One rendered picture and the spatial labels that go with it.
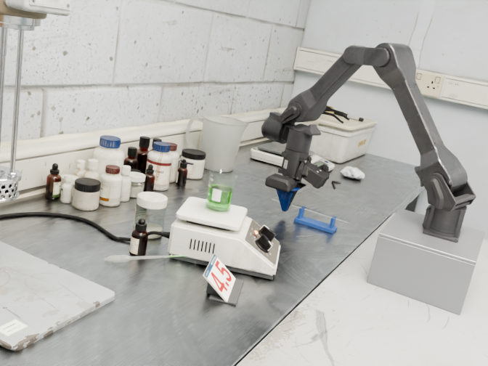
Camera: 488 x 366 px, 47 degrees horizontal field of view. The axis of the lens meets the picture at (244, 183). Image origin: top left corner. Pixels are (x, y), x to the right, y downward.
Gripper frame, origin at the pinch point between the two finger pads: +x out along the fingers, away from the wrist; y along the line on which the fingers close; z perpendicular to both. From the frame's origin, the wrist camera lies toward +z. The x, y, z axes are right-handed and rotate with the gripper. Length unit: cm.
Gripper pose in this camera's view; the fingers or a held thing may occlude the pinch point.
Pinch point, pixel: (287, 197)
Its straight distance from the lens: 137.9
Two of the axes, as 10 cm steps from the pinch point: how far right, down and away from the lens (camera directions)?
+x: -1.7, 9.5, 2.7
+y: 4.3, -1.8, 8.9
